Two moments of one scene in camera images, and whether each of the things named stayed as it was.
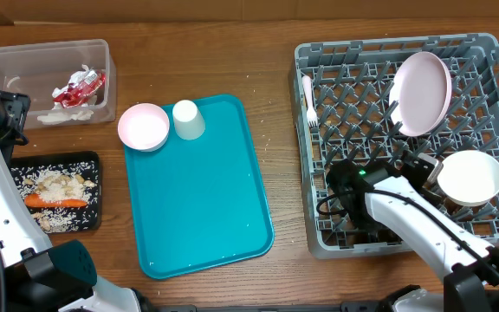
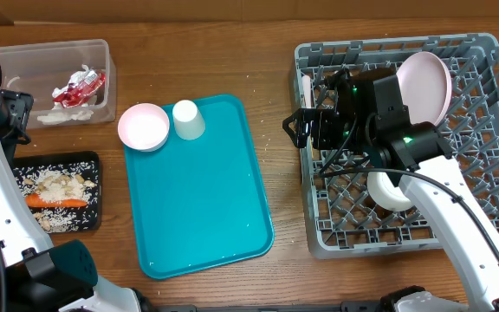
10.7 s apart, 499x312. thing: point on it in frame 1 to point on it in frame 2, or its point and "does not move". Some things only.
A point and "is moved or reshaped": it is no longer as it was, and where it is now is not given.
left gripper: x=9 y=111 does not move
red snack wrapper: x=87 y=88 does not move
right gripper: x=436 y=195 to x=321 y=118
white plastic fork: x=311 y=113 does not move
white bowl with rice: x=471 y=178 is moved or reshaped
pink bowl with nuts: x=143 y=126 does not move
